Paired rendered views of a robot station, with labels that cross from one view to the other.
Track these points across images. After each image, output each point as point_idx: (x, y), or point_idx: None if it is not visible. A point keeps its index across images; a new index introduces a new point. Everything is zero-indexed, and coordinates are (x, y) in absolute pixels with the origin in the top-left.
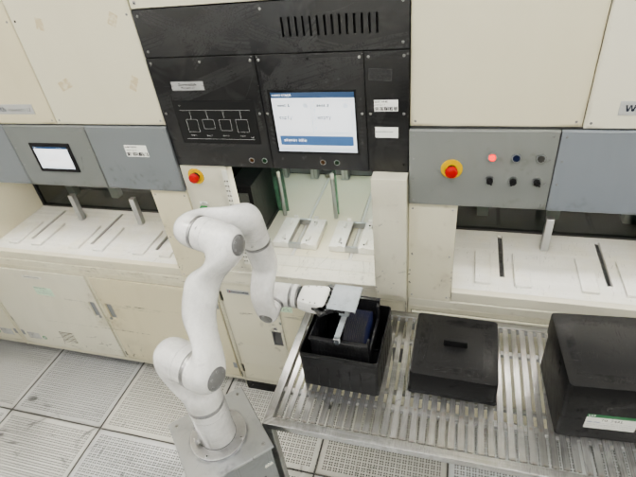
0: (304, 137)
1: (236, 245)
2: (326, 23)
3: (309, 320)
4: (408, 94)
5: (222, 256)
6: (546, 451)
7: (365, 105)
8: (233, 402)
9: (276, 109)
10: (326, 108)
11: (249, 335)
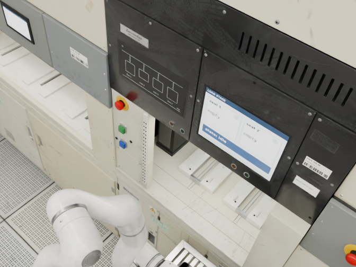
0: (224, 139)
1: (87, 261)
2: (290, 65)
3: (173, 259)
4: (346, 174)
5: (70, 266)
6: None
7: (296, 153)
8: None
9: (207, 103)
10: (255, 131)
11: None
